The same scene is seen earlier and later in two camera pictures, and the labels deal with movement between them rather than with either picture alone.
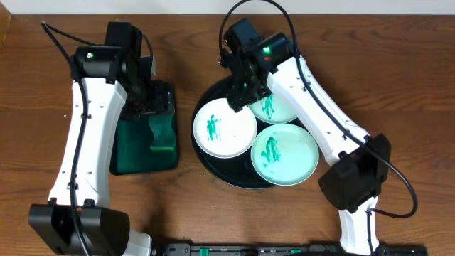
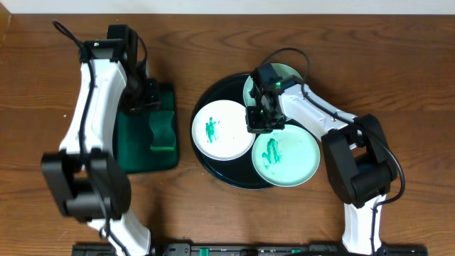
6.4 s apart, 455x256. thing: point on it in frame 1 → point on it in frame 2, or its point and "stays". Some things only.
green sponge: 164,137 stays
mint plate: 284,154 stays
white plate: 220,131 stays
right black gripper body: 248,90 → 262,121
